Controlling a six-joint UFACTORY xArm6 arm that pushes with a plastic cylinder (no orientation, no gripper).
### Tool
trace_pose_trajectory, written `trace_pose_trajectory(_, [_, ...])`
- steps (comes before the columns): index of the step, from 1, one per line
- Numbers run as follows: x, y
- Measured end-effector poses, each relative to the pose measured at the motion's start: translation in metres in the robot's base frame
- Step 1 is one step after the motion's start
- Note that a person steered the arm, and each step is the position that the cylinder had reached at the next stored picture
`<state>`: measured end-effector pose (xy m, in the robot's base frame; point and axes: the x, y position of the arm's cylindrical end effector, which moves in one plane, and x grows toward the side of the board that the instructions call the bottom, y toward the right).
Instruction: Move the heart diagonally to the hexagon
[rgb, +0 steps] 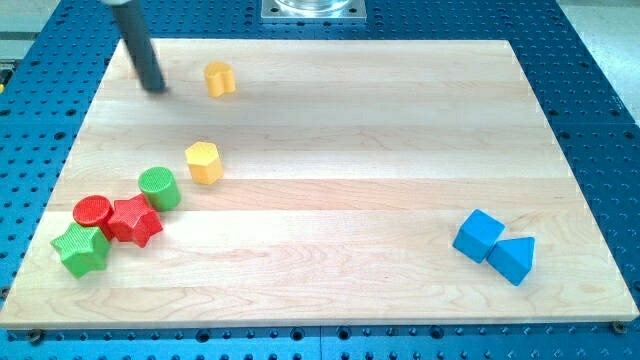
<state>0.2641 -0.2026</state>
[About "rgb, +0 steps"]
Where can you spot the yellow hexagon block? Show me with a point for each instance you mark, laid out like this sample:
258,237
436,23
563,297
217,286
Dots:
204,163

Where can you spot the yellow heart block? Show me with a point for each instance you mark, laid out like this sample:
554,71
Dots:
219,79

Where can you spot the light wooden board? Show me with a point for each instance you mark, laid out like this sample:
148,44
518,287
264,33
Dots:
349,167

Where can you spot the green cylinder block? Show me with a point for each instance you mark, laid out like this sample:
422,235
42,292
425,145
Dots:
159,186

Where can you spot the blue cube block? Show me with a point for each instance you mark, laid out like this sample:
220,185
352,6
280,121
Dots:
477,235

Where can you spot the red star block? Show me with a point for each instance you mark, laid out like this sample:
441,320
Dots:
134,220

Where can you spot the blue triangular prism block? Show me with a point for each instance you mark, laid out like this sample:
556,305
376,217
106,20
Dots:
513,258

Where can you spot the red cylinder block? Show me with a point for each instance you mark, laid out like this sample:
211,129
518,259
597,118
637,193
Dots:
94,211

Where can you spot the green star block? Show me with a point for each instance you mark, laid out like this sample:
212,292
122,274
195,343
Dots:
82,249

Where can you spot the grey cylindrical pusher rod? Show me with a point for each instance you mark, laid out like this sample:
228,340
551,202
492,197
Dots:
128,15

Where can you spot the blue perforated metal table plate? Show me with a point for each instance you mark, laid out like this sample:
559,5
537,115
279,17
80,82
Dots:
47,98

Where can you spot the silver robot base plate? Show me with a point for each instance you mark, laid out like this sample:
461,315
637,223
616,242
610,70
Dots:
299,10

